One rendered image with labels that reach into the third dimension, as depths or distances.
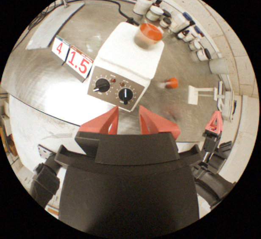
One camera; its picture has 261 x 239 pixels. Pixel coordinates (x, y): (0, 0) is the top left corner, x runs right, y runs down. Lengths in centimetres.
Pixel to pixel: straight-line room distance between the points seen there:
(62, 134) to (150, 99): 30
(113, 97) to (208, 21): 66
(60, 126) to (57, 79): 15
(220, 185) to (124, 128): 45
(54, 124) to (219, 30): 92
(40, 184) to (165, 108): 45
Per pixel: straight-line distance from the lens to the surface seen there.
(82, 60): 24
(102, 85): 17
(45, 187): 29
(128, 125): 26
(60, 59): 31
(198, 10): 62
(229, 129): 145
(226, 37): 74
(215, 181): 43
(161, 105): 29
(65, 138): 30
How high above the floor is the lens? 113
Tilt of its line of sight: 74 degrees down
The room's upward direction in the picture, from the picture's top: 120 degrees clockwise
